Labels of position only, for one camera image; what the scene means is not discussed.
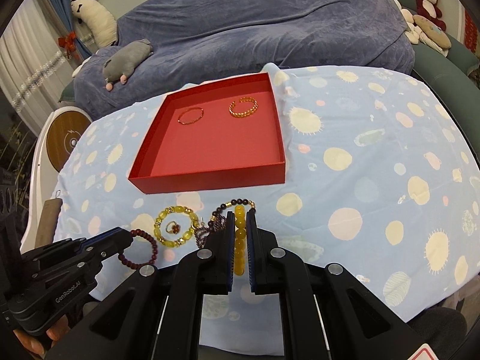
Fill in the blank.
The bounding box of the white round wooden-top device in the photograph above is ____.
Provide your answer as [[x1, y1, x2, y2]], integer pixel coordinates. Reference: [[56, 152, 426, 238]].
[[20, 106, 92, 253]]

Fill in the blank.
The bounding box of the blue velvet bed blanket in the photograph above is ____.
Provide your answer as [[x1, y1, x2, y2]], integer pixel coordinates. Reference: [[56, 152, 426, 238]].
[[73, 0, 413, 119]]

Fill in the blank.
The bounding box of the yellow amber bead bracelet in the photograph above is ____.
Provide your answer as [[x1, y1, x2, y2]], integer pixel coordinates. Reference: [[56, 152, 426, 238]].
[[232, 210, 248, 277]]

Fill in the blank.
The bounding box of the green bed frame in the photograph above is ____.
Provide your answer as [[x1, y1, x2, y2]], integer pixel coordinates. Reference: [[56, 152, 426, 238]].
[[368, 0, 480, 121]]

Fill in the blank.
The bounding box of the yellow crystal bead bracelet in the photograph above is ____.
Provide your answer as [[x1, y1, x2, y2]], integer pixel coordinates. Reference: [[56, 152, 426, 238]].
[[153, 205, 202, 249]]

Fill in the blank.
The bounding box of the light blue spotted cloth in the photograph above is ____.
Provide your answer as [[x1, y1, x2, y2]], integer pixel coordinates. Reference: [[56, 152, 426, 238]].
[[52, 63, 480, 347]]

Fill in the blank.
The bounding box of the garnet bow bead bracelet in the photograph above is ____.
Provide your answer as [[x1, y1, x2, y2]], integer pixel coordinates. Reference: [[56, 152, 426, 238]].
[[193, 219, 215, 250]]

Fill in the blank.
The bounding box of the white cow plush toy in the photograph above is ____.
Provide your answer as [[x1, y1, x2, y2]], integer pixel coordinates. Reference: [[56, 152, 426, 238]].
[[71, 0, 117, 48]]

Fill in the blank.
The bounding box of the black bead gold bracelet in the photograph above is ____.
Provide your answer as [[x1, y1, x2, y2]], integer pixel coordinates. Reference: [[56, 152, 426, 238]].
[[208, 197, 257, 233]]

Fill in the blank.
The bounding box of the dark red bead bracelet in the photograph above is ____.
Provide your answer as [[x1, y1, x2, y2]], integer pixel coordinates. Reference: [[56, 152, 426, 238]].
[[117, 228, 160, 270]]

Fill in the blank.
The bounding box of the white sheer curtain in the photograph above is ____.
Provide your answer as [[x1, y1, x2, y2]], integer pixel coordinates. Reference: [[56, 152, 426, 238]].
[[1, 0, 83, 135]]

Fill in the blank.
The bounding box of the person's hand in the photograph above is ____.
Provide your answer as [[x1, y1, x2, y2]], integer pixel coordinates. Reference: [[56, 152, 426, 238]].
[[13, 315, 70, 357]]

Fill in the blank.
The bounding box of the thin red gold bangle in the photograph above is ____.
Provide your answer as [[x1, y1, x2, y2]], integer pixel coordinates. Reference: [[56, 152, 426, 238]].
[[177, 106, 204, 125]]

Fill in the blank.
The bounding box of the beige cookie plush cushion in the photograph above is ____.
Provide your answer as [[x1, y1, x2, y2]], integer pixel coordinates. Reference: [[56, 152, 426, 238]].
[[413, 15, 452, 50]]

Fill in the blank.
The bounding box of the grey mole plush toy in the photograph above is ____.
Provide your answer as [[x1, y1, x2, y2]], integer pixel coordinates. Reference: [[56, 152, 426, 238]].
[[103, 39, 153, 92]]

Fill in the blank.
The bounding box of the gold open cuff bracelet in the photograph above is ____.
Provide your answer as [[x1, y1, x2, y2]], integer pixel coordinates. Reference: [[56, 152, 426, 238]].
[[228, 97, 260, 119]]

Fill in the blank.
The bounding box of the red curtain tie bow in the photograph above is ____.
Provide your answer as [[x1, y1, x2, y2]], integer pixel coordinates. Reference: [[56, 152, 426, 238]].
[[58, 31, 77, 54]]

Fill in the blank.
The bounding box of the red shallow tray box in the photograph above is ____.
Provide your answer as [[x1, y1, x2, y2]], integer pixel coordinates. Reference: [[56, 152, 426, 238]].
[[128, 72, 286, 194]]

